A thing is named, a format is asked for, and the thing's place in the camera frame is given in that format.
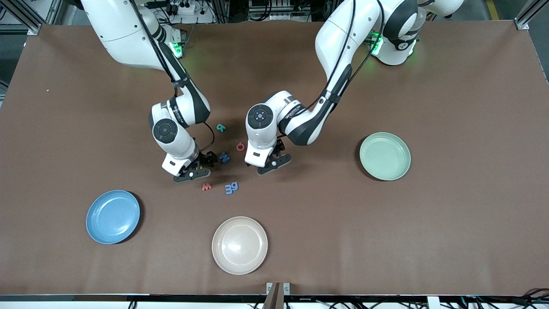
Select aluminium frame profile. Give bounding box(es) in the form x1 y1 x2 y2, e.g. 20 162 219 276
0 0 65 36
514 0 549 30

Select green plate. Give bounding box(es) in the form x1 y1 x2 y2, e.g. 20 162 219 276
359 132 411 181

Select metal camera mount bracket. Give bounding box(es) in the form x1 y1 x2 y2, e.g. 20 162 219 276
262 282 291 309

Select tangled black floor cables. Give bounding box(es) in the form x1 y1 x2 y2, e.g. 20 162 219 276
463 288 549 309

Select brown table cover sheet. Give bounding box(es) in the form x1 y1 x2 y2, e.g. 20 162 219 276
0 21 549 297

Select beige plate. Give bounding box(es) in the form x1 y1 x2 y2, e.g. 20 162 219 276
211 216 268 275

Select blue plate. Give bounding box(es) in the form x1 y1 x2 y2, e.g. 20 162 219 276
86 190 141 245

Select long white power strip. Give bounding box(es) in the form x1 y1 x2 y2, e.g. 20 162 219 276
251 12 310 21

